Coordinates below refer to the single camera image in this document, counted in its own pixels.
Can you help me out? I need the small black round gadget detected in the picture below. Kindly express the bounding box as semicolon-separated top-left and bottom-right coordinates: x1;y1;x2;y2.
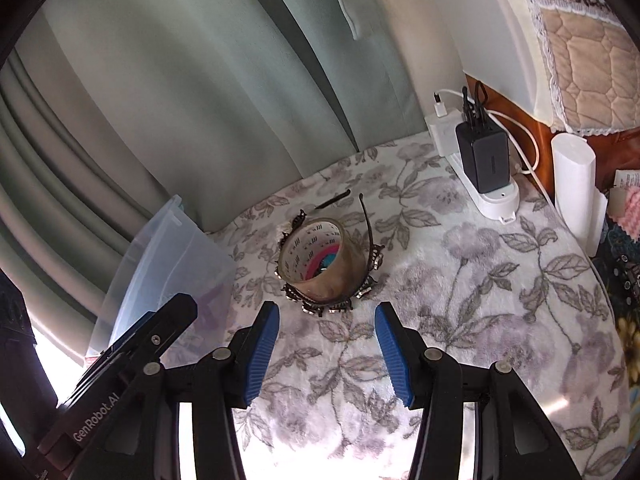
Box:
619;255;640;287

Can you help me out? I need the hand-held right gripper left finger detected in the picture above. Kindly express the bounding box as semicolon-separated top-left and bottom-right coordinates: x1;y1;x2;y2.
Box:
112;301;281;480

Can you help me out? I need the black hair pin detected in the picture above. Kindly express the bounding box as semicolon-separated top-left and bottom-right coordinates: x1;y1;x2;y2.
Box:
314;193;354;210

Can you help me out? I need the pale green curtain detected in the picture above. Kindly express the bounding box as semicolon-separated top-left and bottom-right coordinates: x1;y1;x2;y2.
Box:
255;0;432;152

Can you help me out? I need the white charger plug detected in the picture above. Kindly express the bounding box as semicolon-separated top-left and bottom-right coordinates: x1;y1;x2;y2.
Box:
425;91;464;159

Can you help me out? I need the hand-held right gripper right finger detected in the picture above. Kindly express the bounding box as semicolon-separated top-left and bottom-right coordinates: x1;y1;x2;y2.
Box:
374;301;572;480

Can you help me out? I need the black charging cable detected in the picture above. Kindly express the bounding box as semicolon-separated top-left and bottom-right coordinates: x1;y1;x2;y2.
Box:
462;80;492;129

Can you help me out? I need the pink hair tie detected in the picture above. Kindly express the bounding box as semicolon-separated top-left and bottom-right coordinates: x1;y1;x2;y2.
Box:
304;245;342;282

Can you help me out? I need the brown packing tape roll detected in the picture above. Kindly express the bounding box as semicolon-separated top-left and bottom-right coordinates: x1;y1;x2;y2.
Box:
277;217;368;303

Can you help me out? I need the white power strip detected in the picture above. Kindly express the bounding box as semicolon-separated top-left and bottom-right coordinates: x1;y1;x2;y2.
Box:
425;112;521;224

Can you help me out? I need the white charging cable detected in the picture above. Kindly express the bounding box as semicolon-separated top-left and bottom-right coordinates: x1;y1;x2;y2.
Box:
434;88;557;212

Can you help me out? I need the dark floral cloth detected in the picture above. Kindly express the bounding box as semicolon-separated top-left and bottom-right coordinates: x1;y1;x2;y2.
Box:
597;210;640;373

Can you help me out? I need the clear plastic storage container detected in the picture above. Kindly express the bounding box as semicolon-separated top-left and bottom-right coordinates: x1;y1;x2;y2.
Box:
90;194;238;362

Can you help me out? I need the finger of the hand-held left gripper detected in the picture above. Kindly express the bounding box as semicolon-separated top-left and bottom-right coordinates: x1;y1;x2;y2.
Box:
101;294;200;368
112;311;161;349

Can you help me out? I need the grey floral blanket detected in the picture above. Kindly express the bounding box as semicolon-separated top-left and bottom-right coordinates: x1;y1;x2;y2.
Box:
165;140;632;480

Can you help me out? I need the pink knitted cloth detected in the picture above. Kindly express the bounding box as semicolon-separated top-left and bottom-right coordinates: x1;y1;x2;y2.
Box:
605;187;640;242

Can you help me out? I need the grey curtain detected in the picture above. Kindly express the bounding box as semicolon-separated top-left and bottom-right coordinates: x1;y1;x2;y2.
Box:
0;0;362;363

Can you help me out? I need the beige quilted lace cover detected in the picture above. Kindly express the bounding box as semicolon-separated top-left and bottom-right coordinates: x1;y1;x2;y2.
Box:
504;0;640;137

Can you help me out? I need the black charger block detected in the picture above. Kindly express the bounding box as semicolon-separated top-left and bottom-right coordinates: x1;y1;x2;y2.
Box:
455;121;511;194

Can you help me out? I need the white cylinder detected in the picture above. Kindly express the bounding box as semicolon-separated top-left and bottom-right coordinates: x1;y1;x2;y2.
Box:
551;132;609;257

